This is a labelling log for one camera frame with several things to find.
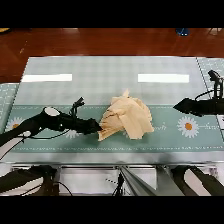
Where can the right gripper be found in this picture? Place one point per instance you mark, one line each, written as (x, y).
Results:
(187, 106)

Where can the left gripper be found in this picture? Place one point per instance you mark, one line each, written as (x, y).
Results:
(85, 126)

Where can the beige shirt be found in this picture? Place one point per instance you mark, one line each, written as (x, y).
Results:
(128, 116)

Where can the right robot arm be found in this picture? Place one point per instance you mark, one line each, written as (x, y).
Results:
(213, 106)

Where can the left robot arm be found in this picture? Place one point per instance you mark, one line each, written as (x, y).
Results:
(32, 124)

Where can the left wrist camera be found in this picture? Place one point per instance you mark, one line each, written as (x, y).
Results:
(77, 105)

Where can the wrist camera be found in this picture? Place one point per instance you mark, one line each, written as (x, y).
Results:
(77, 105)
(216, 80)

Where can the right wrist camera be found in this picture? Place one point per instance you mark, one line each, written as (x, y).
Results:
(216, 80)

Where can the silver frame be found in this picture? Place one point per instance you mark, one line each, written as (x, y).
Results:
(140, 183)

